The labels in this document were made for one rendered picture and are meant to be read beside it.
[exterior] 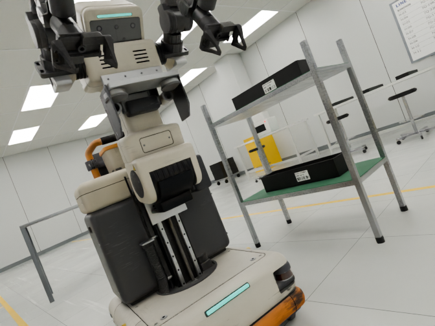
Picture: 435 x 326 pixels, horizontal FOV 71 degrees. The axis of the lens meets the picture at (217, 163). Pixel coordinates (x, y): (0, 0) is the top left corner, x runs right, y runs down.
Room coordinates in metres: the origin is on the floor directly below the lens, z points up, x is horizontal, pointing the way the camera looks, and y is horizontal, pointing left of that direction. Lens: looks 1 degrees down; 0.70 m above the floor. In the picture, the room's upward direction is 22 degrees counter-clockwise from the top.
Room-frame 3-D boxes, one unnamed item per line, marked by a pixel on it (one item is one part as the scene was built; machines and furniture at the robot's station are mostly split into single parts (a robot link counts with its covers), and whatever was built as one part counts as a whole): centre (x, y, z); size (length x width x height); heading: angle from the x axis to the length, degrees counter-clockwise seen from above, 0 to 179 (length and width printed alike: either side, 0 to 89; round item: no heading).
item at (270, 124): (6.45, -1.21, 1.03); 0.44 x 0.37 x 0.46; 47
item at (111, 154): (1.41, 0.36, 0.87); 0.23 x 0.15 x 0.11; 121
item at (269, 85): (2.02, -0.51, 1.01); 0.57 x 0.17 x 0.11; 41
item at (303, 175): (2.02, -0.50, 0.41); 0.57 x 0.17 x 0.11; 41
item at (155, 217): (1.20, 0.17, 0.68); 0.28 x 0.27 x 0.25; 121
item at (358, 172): (2.02, -0.50, 0.55); 0.91 x 0.46 x 1.10; 41
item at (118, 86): (1.06, 0.15, 0.99); 0.28 x 0.16 x 0.22; 121
